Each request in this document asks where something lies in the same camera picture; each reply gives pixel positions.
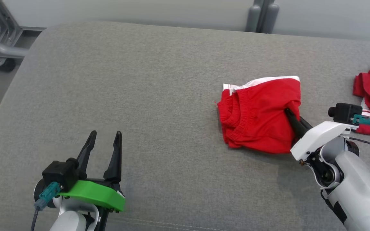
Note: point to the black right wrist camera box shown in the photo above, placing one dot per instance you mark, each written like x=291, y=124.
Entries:
x=344, y=113

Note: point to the grey partition post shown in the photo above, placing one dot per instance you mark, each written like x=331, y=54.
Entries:
x=263, y=16

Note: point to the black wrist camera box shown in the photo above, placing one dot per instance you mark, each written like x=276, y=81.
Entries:
x=59, y=173
x=344, y=113

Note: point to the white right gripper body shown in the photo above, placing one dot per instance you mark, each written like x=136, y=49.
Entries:
x=320, y=138

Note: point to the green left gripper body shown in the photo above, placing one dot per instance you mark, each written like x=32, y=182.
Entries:
x=92, y=194

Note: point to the red Bulls 23 shorts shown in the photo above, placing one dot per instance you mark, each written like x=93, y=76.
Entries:
x=259, y=115

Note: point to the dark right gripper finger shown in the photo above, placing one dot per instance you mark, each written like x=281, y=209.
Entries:
x=295, y=125
x=307, y=124

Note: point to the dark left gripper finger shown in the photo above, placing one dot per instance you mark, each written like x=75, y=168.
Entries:
x=115, y=160
x=85, y=157

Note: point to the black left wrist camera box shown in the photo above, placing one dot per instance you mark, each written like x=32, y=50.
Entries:
x=59, y=173

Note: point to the grey metal cart frame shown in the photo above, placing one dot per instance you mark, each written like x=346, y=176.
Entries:
x=2, y=35

